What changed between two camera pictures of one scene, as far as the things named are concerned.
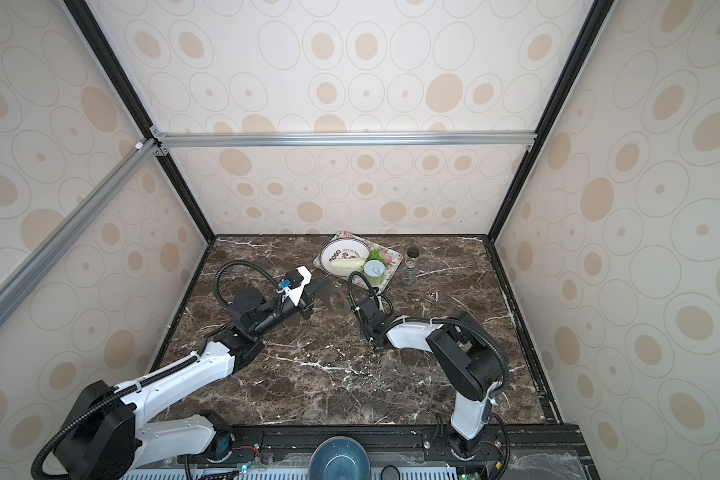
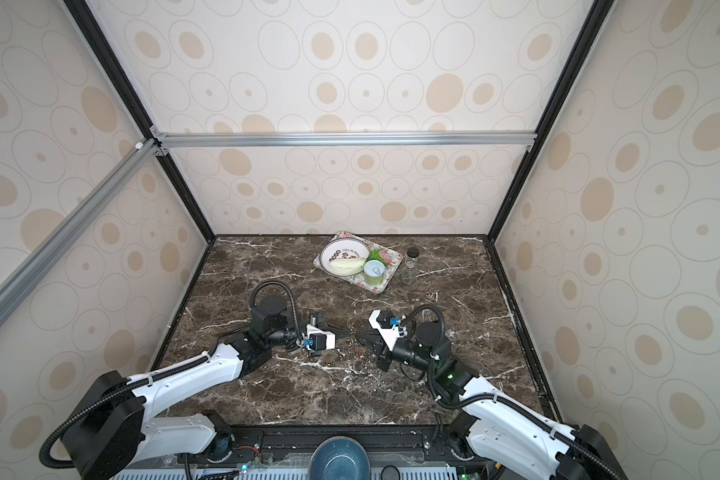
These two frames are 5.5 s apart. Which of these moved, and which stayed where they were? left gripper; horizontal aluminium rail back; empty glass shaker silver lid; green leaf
Moved: left gripper
Stayed: empty glass shaker silver lid; green leaf; horizontal aluminium rail back
